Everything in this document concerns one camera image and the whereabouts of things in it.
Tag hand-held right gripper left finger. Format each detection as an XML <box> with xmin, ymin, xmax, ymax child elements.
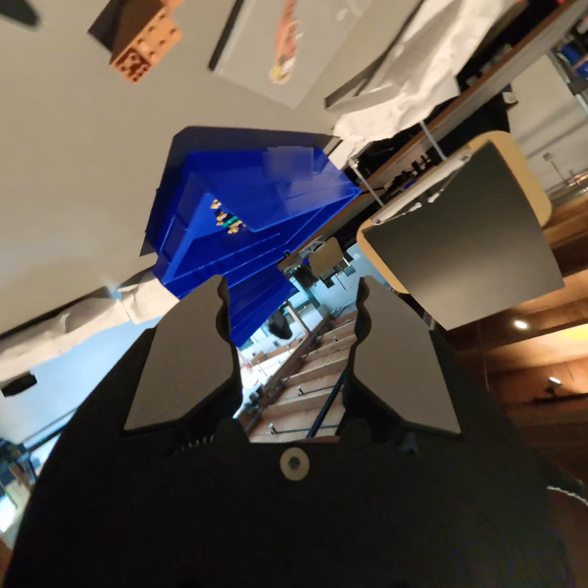
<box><xmin>123</xmin><ymin>275</ymin><xmax>243</xmax><ymax>432</ymax></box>

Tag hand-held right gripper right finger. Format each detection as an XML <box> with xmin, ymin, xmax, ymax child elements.
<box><xmin>344</xmin><ymin>276</ymin><xmax>461</xmax><ymax>436</ymax></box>

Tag brown angled toy brick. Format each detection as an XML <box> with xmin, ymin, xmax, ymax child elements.
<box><xmin>88</xmin><ymin>0</ymin><xmax>185</xmax><ymax>85</ymax></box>

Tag crumpled white paper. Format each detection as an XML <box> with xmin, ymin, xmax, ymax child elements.
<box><xmin>0</xmin><ymin>271</ymin><xmax>181</xmax><ymax>384</ymax></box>
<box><xmin>325</xmin><ymin>0</ymin><xmax>522</xmax><ymax>141</ymax></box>

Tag wooden staircase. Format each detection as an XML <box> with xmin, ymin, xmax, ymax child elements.
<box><xmin>248</xmin><ymin>310</ymin><xmax>364</xmax><ymax>444</ymax></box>

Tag stack of blue plastic bins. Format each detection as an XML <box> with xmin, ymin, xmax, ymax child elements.
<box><xmin>140</xmin><ymin>128</ymin><xmax>362</xmax><ymax>348</ymax></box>

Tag small pale chair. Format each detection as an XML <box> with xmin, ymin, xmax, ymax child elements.
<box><xmin>307</xmin><ymin>236</ymin><xmax>345</xmax><ymax>276</ymax></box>

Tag yellow-rimmed black board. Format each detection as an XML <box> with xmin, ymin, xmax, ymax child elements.
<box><xmin>356</xmin><ymin>130</ymin><xmax>567</xmax><ymax>332</ymax></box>

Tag small gold toy bricks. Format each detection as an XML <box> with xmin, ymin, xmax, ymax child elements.
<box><xmin>209</xmin><ymin>198</ymin><xmax>249</xmax><ymax>235</ymax></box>

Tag grey instruction booklet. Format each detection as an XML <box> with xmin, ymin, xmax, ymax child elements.
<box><xmin>209</xmin><ymin>0</ymin><xmax>425</xmax><ymax>110</ymax></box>

